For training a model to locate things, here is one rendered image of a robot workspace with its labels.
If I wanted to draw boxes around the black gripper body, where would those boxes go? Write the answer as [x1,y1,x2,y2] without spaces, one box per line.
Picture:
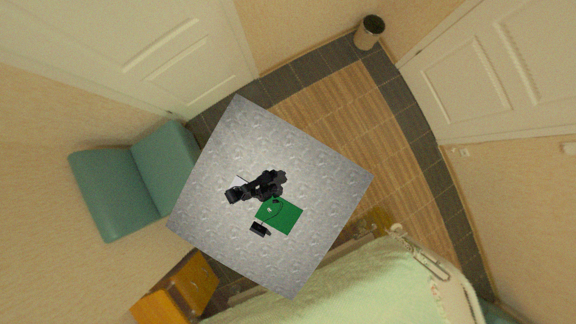
[250,184,277,196]

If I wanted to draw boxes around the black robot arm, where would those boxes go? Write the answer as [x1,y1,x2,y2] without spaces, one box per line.
[225,170,278,204]

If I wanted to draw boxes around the green circuit board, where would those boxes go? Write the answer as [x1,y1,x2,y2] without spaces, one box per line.
[254,193,303,235]

